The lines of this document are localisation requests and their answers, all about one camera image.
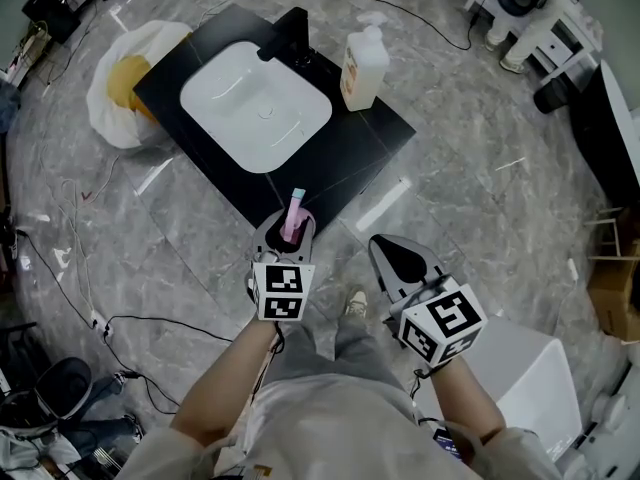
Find person's right forearm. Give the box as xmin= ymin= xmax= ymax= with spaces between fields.
xmin=428 ymin=357 xmax=507 ymax=450

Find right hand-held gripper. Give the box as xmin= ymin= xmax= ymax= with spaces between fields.
xmin=368 ymin=233 xmax=489 ymax=368

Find black and white cabinet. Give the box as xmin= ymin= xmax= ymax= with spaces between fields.
xmin=568 ymin=59 xmax=640 ymax=214

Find white power strip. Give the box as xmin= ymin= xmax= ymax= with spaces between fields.
xmin=91 ymin=311 xmax=115 ymax=340

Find black wrist device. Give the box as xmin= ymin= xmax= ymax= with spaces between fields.
xmin=430 ymin=423 xmax=465 ymax=463

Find person's light grey shirt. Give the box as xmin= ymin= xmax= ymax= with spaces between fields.
xmin=113 ymin=371 xmax=567 ymax=480

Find black waste bin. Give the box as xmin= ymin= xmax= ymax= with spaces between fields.
xmin=532 ymin=75 xmax=572 ymax=116

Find brown cardboard box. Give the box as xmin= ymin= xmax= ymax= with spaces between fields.
xmin=584 ymin=237 xmax=640 ymax=344

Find white sink basin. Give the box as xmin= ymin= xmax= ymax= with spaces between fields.
xmin=179 ymin=41 xmax=334 ymax=175

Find black faucet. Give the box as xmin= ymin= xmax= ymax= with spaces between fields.
xmin=256 ymin=7 xmax=311 ymax=62

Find wooden stool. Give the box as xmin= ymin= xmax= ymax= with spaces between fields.
xmin=583 ymin=206 xmax=625 ymax=260

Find person's left forearm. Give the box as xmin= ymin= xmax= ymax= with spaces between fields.
xmin=169 ymin=320 xmax=279 ymax=450

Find white table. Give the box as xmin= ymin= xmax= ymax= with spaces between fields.
xmin=463 ymin=0 xmax=607 ymax=85

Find person's grey trousers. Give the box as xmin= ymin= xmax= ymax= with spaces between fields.
xmin=263 ymin=312 xmax=417 ymax=409

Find black floor cable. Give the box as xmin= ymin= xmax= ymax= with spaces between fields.
xmin=13 ymin=226 xmax=97 ymax=327
xmin=343 ymin=0 xmax=474 ymax=52
xmin=102 ymin=314 xmax=237 ymax=345

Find person's beige sneaker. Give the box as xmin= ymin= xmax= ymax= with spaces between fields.
xmin=343 ymin=285 xmax=370 ymax=320

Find white plastic bag yellow contents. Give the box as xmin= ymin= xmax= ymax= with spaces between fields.
xmin=85 ymin=19 xmax=194 ymax=150

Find black vanity cabinet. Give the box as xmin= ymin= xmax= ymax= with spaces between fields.
xmin=132 ymin=3 xmax=419 ymax=239

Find white pump bottle orange label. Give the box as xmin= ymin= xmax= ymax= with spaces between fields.
xmin=339 ymin=11 xmax=391 ymax=113

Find white square box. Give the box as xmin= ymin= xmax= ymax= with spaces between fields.
xmin=468 ymin=315 xmax=584 ymax=453

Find black office chair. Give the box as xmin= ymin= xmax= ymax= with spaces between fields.
xmin=27 ymin=356 xmax=94 ymax=422

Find black equipment case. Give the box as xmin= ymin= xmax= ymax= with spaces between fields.
xmin=21 ymin=0 xmax=82 ymax=45

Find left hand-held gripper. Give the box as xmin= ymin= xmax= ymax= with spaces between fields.
xmin=248 ymin=209 xmax=319 ymax=323

